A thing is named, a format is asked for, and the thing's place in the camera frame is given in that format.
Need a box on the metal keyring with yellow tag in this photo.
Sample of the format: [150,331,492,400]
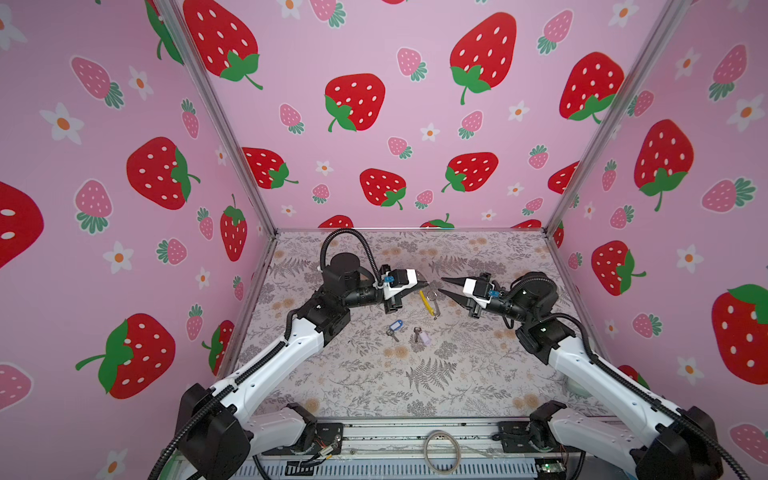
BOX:
[419,289,441,320]

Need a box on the key with blue tag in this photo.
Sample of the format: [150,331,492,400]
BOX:
[386,320,403,342]

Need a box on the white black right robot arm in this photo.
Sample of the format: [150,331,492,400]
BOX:
[447,272,726,479]

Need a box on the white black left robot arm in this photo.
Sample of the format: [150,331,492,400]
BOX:
[161,253,428,479]

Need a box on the white plastic case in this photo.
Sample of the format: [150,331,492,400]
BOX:
[565,377,592,398]

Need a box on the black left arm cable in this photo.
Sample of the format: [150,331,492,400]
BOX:
[319,227,382,286]

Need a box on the coiled beige cable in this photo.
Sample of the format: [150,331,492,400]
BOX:
[422,429,463,475]

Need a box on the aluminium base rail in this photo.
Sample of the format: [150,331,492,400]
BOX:
[258,417,623,479]

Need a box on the aluminium corner post left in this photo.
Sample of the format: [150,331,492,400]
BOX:
[157,0,278,239]

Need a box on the aluminium corner post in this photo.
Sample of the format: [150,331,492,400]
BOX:
[157,0,278,239]
[543,0,690,240]

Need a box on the aluminium corner post right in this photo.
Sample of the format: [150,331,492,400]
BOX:
[543,0,690,240]

